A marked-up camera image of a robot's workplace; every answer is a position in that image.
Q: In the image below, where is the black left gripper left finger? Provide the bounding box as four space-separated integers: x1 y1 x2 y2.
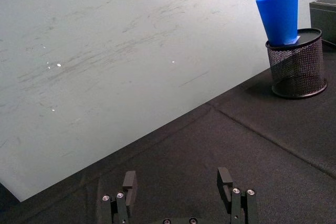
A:
101 170 138 224

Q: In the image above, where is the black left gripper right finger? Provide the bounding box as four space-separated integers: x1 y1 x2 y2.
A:
216 167 259 224

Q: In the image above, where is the black table cloth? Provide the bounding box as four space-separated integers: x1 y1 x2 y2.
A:
0 39 336 224

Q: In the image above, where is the black mesh pen holder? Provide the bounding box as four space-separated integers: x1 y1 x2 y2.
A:
265 27 329 100

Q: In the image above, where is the blue plastic cup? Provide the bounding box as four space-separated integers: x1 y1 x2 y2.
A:
256 0 300 45

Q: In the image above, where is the dark box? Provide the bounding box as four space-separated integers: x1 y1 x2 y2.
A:
309 0 336 44

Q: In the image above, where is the pale wall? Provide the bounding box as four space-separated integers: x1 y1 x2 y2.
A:
0 0 336 203

